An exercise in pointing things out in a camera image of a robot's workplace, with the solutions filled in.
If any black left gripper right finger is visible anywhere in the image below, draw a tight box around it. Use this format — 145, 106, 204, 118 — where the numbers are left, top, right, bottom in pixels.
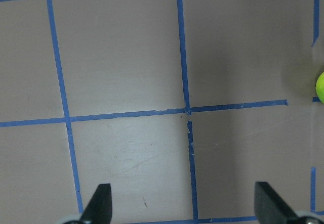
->
254, 182, 299, 224

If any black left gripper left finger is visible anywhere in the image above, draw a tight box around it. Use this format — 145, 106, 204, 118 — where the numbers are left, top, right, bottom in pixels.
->
79, 184, 112, 224

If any green apple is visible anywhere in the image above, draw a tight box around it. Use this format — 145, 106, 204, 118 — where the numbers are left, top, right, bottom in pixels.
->
315, 72, 324, 103

